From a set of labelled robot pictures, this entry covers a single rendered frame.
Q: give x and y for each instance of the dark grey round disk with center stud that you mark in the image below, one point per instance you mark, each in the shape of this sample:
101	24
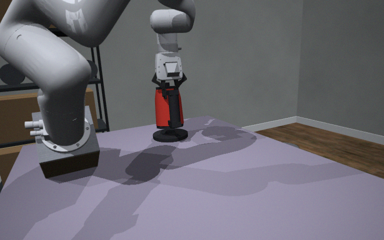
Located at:
170	135

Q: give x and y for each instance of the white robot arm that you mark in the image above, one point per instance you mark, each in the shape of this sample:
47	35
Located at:
60	71

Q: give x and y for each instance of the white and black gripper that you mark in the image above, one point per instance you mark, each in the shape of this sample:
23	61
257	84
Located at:
160	72

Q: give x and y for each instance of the red kettle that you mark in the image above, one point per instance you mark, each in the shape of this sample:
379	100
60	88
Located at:
168	112

